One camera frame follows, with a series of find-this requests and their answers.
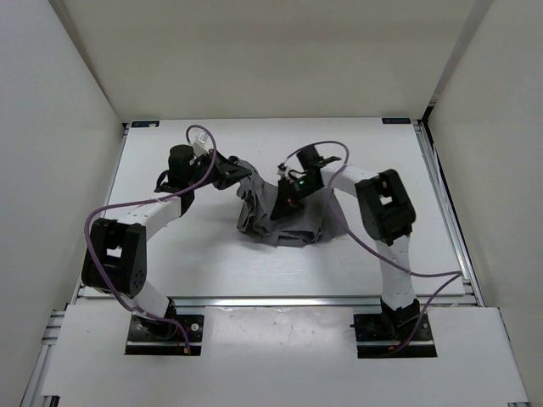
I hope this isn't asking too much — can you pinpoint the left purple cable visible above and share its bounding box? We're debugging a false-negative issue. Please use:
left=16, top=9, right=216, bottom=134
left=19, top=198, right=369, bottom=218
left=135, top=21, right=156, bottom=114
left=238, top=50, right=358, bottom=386
left=83, top=125, right=218, bottom=355

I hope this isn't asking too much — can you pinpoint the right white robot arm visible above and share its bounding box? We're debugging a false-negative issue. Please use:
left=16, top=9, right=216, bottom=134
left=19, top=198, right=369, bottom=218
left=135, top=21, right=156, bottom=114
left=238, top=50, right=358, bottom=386
left=271, top=145, right=421, bottom=339

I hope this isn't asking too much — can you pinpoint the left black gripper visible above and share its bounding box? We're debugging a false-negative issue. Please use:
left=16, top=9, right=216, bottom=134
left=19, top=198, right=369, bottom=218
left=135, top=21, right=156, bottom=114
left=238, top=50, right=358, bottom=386
left=188, top=148, right=251, bottom=190

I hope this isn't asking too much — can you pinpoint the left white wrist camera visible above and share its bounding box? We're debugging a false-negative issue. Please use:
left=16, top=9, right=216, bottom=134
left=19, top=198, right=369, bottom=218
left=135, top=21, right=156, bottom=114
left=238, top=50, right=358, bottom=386
left=191, top=131, right=210, bottom=157

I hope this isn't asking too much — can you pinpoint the grey pleated skirt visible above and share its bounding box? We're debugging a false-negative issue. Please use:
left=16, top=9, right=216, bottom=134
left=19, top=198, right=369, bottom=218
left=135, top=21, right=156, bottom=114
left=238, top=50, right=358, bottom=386
left=232, top=157, right=345, bottom=248

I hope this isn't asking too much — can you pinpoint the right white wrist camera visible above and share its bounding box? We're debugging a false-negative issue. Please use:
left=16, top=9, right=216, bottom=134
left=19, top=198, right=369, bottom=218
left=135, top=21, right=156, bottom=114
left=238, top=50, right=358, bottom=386
left=277, top=163, right=288, bottom=178

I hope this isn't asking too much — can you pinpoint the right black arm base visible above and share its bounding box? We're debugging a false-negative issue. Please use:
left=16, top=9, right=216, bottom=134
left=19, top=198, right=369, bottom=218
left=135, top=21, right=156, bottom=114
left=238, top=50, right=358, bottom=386
left=350, top=299, right=437, bottom=360

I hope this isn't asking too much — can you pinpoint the purple cable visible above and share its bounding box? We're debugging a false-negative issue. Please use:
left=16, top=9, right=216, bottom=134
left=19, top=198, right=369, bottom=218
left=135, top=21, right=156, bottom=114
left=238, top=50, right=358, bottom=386
left=83, top=125, right=218, bottom=355
left=277, top=141, right=462, bottom=353

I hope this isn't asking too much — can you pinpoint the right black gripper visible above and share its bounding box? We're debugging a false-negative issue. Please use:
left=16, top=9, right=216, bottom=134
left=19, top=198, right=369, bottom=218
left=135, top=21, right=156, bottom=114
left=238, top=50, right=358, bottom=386
left=270, top=176, right=322, bottom=220

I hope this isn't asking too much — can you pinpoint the blue table label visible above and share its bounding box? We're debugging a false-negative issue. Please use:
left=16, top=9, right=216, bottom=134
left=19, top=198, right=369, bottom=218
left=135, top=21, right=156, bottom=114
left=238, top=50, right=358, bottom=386
left=131, top=120, right=160, bottom=128
left=382, top=117, right=411, bottom=125

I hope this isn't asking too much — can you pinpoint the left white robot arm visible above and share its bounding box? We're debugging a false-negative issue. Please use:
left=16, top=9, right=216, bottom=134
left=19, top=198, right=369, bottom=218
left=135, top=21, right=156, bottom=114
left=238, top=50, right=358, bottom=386
left=81, top=144, right=252, bottom=339

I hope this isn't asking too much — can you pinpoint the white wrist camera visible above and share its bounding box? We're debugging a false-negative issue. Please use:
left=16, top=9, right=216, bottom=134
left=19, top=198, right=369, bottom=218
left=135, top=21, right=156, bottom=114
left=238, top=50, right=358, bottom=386
left=277, top=163, right=288, bottom=178
left=191, top=131, right=210, bottom=157

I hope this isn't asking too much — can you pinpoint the right blue table label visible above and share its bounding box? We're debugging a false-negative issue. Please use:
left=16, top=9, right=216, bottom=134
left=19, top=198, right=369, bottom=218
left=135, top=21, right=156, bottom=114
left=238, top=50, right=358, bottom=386
left=382, top=117, right=411, bottom=125

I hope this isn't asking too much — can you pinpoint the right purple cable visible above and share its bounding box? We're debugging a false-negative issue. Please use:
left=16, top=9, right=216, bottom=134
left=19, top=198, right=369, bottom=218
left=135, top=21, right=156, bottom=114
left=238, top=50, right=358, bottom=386
left=277, top=141, right=462, bottom=353

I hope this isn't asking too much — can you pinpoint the left blue table label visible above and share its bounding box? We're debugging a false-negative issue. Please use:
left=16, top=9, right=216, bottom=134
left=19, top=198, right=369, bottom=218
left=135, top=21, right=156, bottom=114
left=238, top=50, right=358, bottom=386
left=131, top=120, right=160, bottom=128

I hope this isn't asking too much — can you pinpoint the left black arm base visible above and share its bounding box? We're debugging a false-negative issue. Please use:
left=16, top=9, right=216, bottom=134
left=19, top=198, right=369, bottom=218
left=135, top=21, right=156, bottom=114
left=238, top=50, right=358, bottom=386
left=125, top=314, right=204, bottom=356

